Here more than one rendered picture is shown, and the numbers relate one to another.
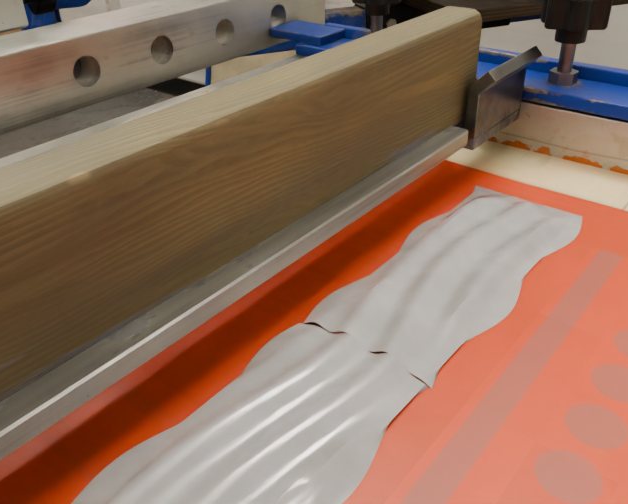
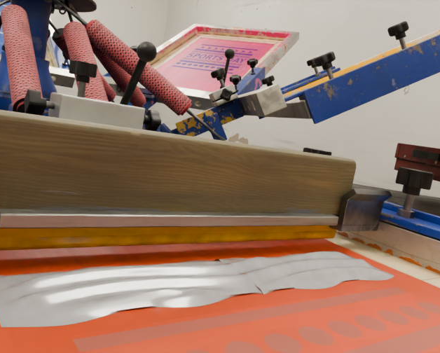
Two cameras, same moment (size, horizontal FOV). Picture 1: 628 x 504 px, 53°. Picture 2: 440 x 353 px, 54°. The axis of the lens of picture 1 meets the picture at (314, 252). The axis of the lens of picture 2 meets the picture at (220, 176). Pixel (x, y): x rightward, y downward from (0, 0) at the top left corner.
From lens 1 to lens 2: 16 cm
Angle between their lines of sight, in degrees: 28
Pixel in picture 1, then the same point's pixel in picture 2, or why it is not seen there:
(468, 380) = (285, 298)
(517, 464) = (291, 324)
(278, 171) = (223, 181)
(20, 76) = not seen: hidden behind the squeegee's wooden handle
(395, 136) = (292, 199)
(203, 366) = (155, 258)
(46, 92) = not seen: hidden behind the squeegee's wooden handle
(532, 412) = (312, 315)
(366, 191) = (267, 215)
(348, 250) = (253, 250)
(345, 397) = (216, 277)
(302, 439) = (186, 281)
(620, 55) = not seen: outside the picture
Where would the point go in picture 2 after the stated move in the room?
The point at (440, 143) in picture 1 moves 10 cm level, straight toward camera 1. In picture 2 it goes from (319, 216) to (292, 229)
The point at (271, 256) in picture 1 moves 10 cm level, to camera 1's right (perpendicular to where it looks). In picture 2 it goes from (206, 215) to (320, 241)
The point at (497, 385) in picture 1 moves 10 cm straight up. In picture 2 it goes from (299, 303) to (326, 172)
